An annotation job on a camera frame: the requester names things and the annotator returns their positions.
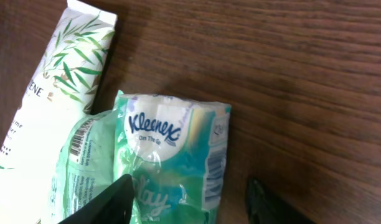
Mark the white tube gold cap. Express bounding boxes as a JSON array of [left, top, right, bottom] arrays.
[[0, 0, 117, 223]]

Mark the teal wet wipes pack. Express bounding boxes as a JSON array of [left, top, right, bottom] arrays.
[[40, 90, 125, 224]]

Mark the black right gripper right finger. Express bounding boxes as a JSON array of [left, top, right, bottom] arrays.
[[245, 177, 314, 224]]

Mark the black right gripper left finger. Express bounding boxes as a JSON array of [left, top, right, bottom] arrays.
[[59, 174, 134, 224]]

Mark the green tissue pack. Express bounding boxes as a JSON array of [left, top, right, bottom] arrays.
[[113, 94, 232, 224]]

